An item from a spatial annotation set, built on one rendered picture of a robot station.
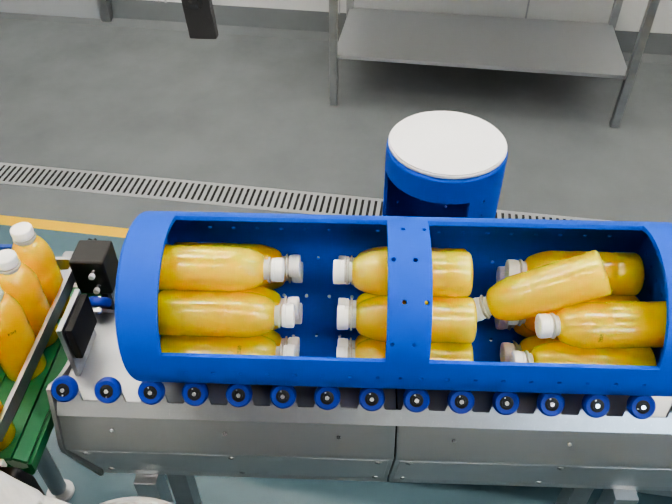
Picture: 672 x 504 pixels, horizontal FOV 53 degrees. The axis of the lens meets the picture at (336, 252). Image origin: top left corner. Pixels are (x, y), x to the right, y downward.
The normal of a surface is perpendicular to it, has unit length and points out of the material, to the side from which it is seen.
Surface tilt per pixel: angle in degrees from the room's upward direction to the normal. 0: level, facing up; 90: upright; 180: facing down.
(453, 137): 0
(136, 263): 24
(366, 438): 70
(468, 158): 0
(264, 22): 76
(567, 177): 0
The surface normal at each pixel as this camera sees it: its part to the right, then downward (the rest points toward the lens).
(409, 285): -0.03, -0.24
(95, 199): 0.00, -0.73
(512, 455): -0.04, 0.39
